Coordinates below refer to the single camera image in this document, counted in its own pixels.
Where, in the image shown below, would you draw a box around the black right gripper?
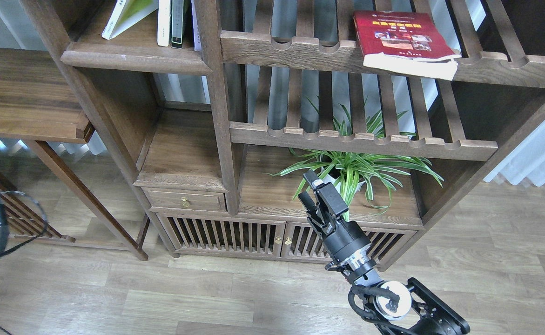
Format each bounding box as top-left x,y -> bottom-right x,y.
298,170 -> 374,271

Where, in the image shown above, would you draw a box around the yellow green book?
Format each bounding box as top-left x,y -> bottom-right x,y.
101,0 -> 159,40

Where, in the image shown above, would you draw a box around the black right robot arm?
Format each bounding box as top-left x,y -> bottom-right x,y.
298,170 -> 470,335

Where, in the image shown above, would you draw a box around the spider plant in white pot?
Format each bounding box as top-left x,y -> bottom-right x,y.
270,98 -> 445,221

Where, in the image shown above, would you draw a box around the dark wooden bookshelf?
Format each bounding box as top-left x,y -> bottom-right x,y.
21,0 -> 545,271

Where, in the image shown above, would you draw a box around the red book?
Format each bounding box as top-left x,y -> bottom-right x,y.
354,10 -> 460,81

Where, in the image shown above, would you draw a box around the white upright book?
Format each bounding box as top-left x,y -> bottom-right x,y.
156,0 -> 172,47

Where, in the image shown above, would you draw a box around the slatted wooden rack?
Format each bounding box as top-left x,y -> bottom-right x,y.
0,173 -> 76,245

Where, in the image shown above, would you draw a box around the wooden side table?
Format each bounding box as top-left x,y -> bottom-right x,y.
0,47 -> 149,261

